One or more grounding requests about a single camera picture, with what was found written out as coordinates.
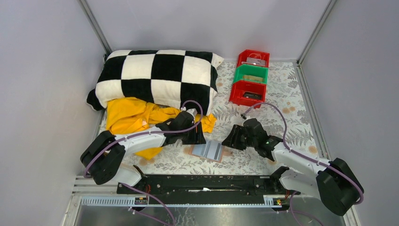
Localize pink leather card holder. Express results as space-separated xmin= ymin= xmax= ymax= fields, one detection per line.
xmin=188 ymin=140 xmax=232 ymax=162

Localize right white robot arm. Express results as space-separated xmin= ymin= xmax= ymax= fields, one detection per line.
xmin=222 ymin=119 xmax=364 ymax=216

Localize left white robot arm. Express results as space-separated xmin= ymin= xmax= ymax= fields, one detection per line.
xmin=80 ymin=109 xmax=202 ymax=186

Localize floral patterned table mat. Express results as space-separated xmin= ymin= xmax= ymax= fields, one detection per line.
xmin=87 ymin=61 xmax=322 ymax=176

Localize front red plastic bin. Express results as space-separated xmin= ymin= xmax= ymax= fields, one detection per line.
xmin=229 ymin=80 xmax=267 ymax=106

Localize red plastic bin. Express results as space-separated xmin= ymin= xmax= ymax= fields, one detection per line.
xmin=229 ymin=80 xmax=267 ymax=106
xmin=236 ymin=49 xmax=270 ymax=68

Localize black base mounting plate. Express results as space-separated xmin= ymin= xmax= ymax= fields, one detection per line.
xmin=134 ymin=174 xmax=293 ymax=200

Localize black white checkered pillow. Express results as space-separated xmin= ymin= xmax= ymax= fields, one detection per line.
xmin=86 ymin=50 xmax=224 ymax=115

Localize green plastic bin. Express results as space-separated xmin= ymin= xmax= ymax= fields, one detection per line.
xmin=233 ymin=64 xmax=269 ymax=84

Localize yellow cloth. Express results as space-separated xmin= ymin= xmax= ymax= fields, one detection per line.
xmin=105 ymin=97 xmax=217 ymax=160

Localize back red plastic bin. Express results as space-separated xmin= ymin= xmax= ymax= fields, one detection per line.
xmin=236 ymin=49 xmax=270 ymax=68

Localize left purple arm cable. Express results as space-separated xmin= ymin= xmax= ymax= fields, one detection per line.
xmin=83 ymin=99 xmax=204 ymax=179

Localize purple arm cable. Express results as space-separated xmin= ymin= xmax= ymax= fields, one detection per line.
xmin=83 ymin=99 xmax=204 ymax=179
xmin=240 ymin=102 xmax=365 ymax=205

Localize grey slotted cable duct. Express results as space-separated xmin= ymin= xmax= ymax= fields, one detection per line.
xmin=80 ymin=194 xmax=282 ymax=209

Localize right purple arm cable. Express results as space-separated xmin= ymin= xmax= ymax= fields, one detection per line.
xmin=240 ymin=102 xmax=365 ymax=205

